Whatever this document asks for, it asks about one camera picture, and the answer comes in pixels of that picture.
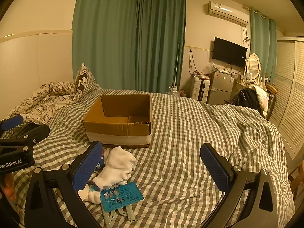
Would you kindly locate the plastic bottle with blue label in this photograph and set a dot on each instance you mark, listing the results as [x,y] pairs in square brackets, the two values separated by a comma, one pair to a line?
[100,165]

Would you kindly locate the narrow green curtain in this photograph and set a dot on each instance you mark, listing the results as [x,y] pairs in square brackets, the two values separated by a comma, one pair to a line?
[262,47]

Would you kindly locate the green corner curtain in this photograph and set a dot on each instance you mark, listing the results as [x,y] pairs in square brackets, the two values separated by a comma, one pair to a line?
[160,40]

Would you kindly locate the white oval vanity mirror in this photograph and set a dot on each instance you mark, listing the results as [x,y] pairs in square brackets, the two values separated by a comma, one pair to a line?
[253,64]

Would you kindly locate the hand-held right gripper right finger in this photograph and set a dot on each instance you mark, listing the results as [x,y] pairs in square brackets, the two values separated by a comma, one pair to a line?
[216,168]

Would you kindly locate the black jacket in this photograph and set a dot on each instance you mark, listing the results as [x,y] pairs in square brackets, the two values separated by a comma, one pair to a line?
[247,99]

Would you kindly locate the small grey fridge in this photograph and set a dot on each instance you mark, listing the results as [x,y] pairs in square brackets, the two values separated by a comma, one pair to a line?
[220,87]

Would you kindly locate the dark chair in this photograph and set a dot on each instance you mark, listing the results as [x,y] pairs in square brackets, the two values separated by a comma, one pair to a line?
[272,104]

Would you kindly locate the person's left hand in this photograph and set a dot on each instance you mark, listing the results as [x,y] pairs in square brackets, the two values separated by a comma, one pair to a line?
[8,186]

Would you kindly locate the floral patterned bag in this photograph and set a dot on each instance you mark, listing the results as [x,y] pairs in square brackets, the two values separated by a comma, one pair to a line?
[184,93]

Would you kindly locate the clear plastic bag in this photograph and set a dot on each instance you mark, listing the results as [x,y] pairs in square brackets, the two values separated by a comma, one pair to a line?
[208,69]

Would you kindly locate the cream dressing table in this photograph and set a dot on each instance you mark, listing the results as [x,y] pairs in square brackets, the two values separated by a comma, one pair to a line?
[239,83]

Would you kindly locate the floral patterned quilt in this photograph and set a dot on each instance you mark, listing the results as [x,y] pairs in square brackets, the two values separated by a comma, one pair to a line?
[47,97]

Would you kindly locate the white air conditioner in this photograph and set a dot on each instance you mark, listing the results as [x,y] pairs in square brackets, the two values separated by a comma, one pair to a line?
[228,13]

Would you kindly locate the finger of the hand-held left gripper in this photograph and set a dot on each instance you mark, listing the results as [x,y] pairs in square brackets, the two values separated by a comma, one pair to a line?
[11,122]
[38,133]

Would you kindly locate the white pole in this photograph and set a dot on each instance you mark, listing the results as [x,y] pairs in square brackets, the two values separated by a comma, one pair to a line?
[176,64]

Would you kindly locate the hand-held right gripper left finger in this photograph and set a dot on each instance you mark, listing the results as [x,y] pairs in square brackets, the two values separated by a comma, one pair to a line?
[87,166]

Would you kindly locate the checked pillow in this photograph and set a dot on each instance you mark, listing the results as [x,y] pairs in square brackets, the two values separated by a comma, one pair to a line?
[89,82]

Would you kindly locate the white louvered wardrobe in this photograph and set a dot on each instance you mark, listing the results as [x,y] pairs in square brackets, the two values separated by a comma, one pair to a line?
[289,87]

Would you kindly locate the black wall television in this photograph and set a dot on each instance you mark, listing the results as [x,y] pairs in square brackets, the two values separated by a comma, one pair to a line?
[229,52]

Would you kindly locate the brown cardboard box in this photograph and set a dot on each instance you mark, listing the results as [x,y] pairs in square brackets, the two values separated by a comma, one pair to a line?
[114,128]

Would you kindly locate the white ribbed suitcase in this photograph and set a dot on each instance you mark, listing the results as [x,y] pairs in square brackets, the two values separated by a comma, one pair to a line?
[199,89]

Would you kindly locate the white jacket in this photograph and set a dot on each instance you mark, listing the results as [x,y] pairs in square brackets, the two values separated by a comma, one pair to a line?
[262,98]

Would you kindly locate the white plastic piece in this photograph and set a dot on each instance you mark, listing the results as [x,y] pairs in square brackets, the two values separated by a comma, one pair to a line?
[109,217]
[127,212]

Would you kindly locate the clear water jug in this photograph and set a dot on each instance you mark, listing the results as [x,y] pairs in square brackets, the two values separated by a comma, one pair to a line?
[173,91]

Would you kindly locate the brown wooden chair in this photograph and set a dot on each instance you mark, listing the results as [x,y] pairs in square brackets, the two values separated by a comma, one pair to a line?
[296,178]

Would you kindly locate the teal blister pack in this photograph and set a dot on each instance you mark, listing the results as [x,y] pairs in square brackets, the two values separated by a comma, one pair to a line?
[125,194]

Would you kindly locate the wide green curtain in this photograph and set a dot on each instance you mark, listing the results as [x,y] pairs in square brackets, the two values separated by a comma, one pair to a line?
[104,35]

